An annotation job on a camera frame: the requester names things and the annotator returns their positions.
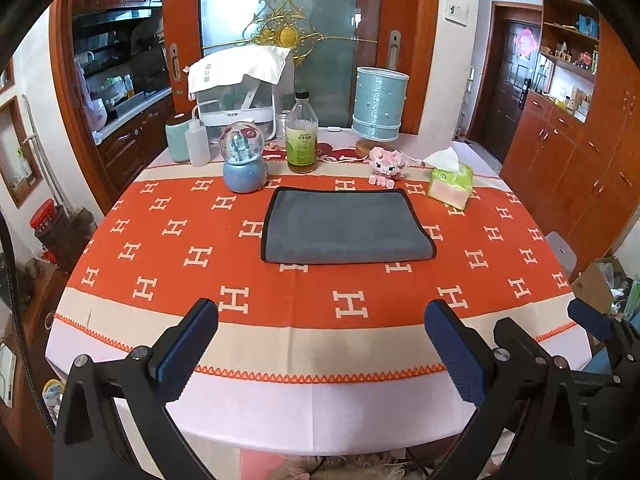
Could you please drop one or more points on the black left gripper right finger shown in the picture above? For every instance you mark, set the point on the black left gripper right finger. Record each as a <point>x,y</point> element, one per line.
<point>477,371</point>

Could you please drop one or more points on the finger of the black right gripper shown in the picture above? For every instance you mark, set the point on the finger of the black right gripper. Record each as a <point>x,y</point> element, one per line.
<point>510,336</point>
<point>595,323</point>

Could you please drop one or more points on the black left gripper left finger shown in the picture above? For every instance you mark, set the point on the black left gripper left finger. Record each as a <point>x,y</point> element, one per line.
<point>90,440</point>

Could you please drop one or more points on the purple and grey towel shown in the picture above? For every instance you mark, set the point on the purple and grey towel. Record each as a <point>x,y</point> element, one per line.
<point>343,227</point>

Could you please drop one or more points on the cardboard box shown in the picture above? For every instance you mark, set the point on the cardboard box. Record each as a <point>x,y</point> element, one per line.
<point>604,285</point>

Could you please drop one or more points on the grey plastic stool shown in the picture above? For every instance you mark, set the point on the grey plastic stool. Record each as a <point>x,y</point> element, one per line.
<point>562,252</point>

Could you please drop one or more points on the beige knitted blanket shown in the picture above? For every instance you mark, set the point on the beige knitted blanket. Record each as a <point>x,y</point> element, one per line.
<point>349,467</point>

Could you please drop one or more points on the green tissue pack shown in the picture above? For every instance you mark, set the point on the green tissue pack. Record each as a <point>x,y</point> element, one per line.
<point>451,181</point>

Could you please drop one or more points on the wooden cabinet with shelves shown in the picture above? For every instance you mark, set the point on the wooden cabinet with shelves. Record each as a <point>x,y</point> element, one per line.
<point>574,161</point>

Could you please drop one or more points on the orange H-pattern tablecloth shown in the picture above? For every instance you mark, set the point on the orange H-pattern tablecloth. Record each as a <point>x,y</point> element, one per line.
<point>309,359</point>

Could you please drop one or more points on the pink block toy figure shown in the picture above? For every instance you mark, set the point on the pink block toy figure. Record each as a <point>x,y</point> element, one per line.
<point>387,167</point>

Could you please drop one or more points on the red bucket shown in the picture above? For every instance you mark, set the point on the red bucket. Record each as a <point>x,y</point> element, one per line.
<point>45,215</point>

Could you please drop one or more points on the light blue table lamp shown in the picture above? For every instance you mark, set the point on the light blue table lamp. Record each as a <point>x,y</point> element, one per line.
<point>380,96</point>

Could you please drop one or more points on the glass bottle green label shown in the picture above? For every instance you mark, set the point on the glass bottle green label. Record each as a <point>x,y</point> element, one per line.
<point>301,135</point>

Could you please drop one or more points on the dark wooden entrance door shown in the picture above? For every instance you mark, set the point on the dark wooden entrance door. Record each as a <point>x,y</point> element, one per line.
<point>510,58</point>

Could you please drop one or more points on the mint green cup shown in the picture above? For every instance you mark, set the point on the mint green cup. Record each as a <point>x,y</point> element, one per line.
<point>175,130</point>

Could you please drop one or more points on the white squeeze bottle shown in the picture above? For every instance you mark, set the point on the white squeeze bottle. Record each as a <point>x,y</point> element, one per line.
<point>197,141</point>

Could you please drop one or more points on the blue snow globe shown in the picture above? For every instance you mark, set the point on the blue snow globe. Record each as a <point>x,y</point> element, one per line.
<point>245,170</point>

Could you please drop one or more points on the white appliance with cloth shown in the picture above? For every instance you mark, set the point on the white appliance with cloth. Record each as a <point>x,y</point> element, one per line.
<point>241,84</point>

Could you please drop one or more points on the glass sliding door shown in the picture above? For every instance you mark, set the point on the glass sliding door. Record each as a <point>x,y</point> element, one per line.
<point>329,40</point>

